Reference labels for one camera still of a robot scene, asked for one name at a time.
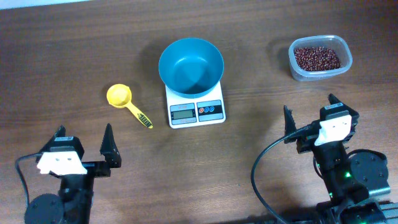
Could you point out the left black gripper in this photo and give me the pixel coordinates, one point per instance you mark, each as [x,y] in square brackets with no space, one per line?
[94,168]

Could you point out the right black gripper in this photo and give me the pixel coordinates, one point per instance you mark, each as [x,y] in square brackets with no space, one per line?
[306,140]

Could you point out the yellow measuring scoop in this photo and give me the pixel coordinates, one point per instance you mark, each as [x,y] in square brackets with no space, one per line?
[120,96]

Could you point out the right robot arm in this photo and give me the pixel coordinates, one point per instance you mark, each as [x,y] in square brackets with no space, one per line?
[355,180]

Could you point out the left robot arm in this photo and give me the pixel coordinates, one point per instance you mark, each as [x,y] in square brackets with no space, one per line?
[72,203]

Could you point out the white digital kitchen scale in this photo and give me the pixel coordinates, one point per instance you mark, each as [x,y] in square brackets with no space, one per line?
[191,112]

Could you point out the teal plastic bowl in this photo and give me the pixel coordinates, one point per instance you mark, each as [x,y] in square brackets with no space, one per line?
[191,67]

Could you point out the red beans in container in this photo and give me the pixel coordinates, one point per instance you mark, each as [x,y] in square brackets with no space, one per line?
[316,59]

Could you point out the clear plastic bean container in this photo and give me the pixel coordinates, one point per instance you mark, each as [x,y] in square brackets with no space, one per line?
[332,42]

